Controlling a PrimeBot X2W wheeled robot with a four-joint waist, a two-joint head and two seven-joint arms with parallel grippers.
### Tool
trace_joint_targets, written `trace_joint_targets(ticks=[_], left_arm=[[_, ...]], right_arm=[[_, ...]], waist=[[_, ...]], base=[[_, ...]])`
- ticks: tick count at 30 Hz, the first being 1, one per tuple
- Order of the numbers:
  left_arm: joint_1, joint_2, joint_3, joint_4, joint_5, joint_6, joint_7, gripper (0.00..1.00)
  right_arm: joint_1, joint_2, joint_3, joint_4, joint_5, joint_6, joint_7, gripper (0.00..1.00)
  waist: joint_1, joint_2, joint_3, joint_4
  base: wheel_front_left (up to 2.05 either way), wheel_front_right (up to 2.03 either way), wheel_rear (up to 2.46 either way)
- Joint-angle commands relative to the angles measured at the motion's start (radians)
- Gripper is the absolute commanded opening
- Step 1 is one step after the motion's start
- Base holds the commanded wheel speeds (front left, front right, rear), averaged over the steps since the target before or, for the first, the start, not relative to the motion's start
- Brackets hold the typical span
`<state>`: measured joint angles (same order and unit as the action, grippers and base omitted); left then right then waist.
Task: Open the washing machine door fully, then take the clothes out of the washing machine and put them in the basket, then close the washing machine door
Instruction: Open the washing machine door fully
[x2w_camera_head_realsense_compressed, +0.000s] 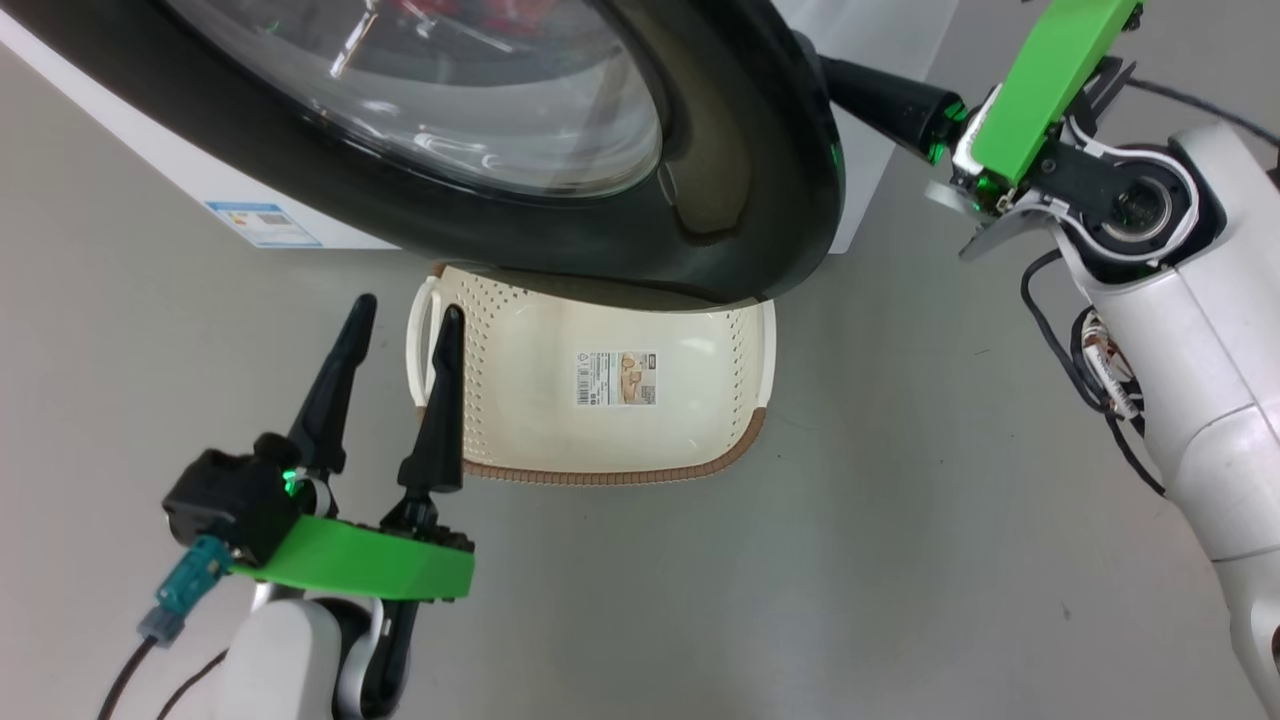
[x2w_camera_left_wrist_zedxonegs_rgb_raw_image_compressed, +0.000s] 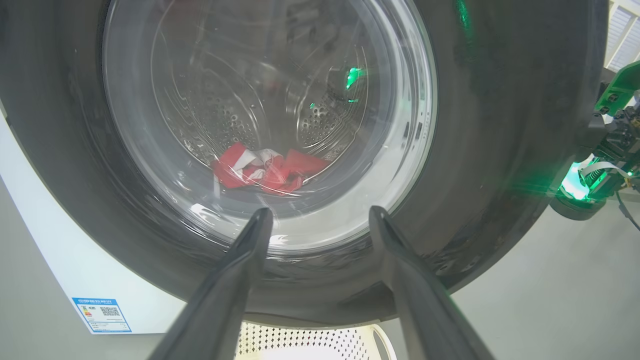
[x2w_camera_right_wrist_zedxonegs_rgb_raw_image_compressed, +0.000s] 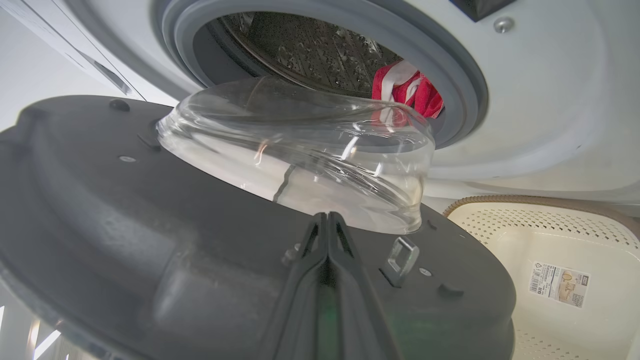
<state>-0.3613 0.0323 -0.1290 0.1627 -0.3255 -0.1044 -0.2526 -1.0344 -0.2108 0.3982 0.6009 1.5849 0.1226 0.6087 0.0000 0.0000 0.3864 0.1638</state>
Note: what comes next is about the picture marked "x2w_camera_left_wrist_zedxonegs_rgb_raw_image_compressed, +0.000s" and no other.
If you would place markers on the steel perforated washer drum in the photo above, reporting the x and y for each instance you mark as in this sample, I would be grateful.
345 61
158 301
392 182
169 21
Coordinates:
225 100

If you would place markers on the blue energy label sticker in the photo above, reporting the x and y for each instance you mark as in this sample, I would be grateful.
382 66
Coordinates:
102 315

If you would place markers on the red and white garment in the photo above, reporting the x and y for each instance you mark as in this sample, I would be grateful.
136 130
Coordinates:
280 170

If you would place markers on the cream perforated laundry basket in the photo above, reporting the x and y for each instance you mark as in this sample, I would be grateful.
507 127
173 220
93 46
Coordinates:
310 345

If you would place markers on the white front-loading washing machine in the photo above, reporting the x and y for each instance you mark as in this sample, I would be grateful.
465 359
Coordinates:
65 250

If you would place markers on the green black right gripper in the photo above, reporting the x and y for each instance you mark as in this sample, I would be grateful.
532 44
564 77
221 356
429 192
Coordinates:
617 135

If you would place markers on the white window blind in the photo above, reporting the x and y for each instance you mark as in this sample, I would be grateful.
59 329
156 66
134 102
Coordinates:
622 30

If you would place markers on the dark round glass washer door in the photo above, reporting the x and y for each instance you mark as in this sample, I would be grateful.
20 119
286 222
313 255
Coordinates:
500 125

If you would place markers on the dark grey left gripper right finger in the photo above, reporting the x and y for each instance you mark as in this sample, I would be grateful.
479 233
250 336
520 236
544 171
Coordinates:
425 310

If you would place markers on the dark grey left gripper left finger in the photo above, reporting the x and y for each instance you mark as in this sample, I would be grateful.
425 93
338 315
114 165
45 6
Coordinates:
220 300

